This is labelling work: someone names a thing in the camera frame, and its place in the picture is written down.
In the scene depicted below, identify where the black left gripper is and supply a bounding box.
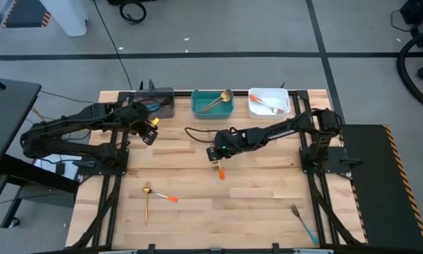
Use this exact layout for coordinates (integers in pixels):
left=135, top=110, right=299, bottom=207
left=121, top=102, right=160, bottom=146

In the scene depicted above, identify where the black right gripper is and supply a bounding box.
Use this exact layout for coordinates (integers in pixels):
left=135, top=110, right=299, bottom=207
left=206, top=129, right=247, bottom=163

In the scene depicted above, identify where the teal plastic bin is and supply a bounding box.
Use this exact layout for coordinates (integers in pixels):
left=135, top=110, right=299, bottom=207
left=190, top=88, right=235, bottom=120

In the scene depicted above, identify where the grey translucent plastic bin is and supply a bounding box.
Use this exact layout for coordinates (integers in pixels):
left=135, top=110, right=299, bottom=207
left=133, top=87, right=176, bottom=120

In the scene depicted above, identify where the white plastic bin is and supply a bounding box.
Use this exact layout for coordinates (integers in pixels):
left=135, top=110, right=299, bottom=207
left=247, top=87, right=291, bottom=120

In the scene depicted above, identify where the black desk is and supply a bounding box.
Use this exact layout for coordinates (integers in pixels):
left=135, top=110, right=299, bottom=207
left=0, top=78, right=80, bottom=229

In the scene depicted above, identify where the white column base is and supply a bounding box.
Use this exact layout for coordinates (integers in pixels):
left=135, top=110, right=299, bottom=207
left=38, top=0, right=90, bottom=37

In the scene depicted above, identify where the black hazard-striped floor mat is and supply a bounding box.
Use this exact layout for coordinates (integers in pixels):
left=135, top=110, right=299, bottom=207
left=341, top=123, right=423, bottom=250

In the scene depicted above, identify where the small hazard-striped floor mat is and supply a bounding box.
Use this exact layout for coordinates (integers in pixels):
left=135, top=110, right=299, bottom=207
left=1, top=0, right=52, bottom=29

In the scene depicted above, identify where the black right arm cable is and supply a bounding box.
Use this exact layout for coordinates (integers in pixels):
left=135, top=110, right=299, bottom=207
left=183, top=126, right=221, bottom=144

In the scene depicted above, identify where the black aluminium table frame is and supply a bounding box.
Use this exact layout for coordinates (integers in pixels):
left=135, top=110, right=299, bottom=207
left=68, top=89, right=367, bottom=254

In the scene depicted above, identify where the long black floor cable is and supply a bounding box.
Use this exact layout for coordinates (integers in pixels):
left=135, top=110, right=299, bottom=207
left=91, top=0, right=133, bottom=91

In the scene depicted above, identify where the coiled black floor cable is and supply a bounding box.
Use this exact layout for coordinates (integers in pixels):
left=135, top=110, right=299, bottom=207
left=118, top=0, right=148, bottom=25

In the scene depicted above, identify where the thick black hose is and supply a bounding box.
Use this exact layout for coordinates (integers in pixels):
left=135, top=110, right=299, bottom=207
left=396, top=27, right=423, bottom=114

